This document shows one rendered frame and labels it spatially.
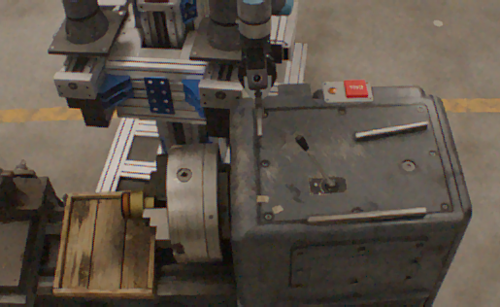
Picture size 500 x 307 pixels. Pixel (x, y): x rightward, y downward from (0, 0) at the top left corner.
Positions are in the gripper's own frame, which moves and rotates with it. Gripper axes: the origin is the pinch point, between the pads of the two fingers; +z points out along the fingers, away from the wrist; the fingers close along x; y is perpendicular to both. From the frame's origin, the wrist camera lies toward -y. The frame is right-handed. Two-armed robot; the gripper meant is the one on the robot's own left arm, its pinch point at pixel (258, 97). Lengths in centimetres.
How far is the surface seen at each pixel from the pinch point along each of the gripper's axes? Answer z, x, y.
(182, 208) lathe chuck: 14.7, 19.7, -21.8
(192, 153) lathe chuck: 11.8, 17.2, -7.2
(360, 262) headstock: 26.3, -24.0, -32.8
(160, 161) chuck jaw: 15.8, 26.1, -6.0
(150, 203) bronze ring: 24.1, 29.6, -13.4
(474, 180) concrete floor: 134, -107, 70
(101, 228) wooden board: 46, 49, -7
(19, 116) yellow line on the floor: 134, 136, 128
